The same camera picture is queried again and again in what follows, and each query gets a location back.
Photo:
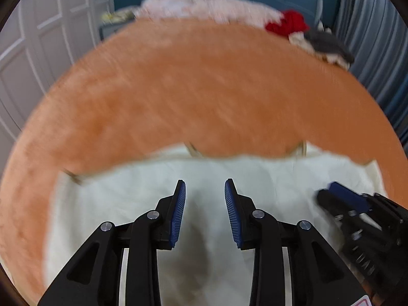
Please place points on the pink floral quilt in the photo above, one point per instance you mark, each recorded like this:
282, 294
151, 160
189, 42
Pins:
204, 4

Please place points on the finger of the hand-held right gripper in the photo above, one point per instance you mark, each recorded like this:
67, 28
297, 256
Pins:
334, 205
350, 196

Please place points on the orange plush blanket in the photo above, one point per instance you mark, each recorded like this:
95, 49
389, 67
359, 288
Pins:
191, 95

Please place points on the black and white cloth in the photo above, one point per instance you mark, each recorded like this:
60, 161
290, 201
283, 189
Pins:
324, 28

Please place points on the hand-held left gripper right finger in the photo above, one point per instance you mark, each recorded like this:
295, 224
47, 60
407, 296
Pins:
232, 213

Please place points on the cream garment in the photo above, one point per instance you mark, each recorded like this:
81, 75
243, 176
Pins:
299, 40

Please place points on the grey nightstand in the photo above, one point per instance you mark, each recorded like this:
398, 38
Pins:
113, 30

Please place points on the white panelled wardrobe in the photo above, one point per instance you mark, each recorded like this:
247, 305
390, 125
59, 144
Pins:
47, 38

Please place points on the white quilted jacket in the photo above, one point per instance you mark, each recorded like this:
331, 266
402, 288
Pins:
127, 191

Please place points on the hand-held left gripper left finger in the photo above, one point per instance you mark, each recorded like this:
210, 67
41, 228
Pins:
178, 213

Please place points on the pale yellow cloth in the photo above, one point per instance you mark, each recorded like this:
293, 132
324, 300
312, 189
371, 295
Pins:
118, 16

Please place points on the grey knit garment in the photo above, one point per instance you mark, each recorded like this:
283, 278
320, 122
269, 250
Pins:
328, 43

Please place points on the red garment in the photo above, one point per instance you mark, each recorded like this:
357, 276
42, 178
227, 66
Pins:
287, 22

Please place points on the grey curtain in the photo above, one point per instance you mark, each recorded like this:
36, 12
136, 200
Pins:
373, 54

